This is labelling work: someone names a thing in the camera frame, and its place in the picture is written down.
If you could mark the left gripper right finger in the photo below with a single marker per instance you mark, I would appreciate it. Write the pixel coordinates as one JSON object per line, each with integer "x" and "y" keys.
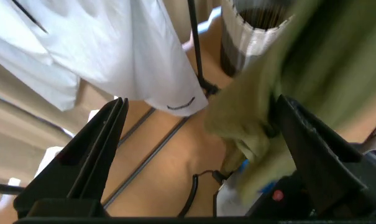
{"x": 330, "y": 183}

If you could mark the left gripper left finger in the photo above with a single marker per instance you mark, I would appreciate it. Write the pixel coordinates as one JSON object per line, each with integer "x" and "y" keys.
{"x": 51, "y": 189}

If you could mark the green garment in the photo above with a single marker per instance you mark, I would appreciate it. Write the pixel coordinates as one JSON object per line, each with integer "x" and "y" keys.
{"x": 330, "y": 62}

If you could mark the pale grey shorts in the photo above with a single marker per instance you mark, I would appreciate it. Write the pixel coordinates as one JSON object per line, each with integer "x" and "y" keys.
{"x": 113, "y": 46}

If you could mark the white laundry basket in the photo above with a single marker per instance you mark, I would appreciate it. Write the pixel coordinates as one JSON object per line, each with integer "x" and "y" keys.
{"x": 253, "y": 43}

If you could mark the black clothes rack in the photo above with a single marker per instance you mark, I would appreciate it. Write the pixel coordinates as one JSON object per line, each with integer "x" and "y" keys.
{"x": 194, "y": 31}

